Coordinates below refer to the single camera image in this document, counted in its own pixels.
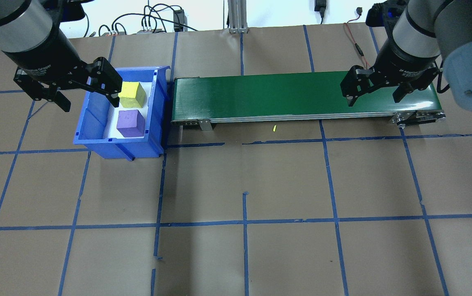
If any yellow foam block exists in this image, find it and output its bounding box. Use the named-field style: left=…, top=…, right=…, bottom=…
left=118, top=81, right=147, bottom=109

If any purple foam block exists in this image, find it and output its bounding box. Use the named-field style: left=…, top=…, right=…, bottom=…
left=116, top=109, right=145, bottom=138

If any blue plastic storage bin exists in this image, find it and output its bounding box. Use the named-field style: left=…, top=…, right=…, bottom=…
left=74, top=65, right=171, bottom=161

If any green conveyor belt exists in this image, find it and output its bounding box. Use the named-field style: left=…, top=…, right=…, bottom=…
left=171, top=71, right=446, bottom=131

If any red conveyor wire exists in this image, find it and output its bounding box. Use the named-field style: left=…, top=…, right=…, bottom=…
left=343, top=18, right=370, bottom=70

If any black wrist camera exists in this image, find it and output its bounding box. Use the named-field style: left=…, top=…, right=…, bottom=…
left=365, top=0, right=409, bottom=27
left=41, top=0, right=86, bottom=21

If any black cable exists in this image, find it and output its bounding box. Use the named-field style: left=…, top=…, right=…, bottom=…
left=142, top=3, right=199, bottom=32

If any aluminium profile post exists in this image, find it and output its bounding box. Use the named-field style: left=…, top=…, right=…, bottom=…
left=228, top=0, right=249, bottom=33

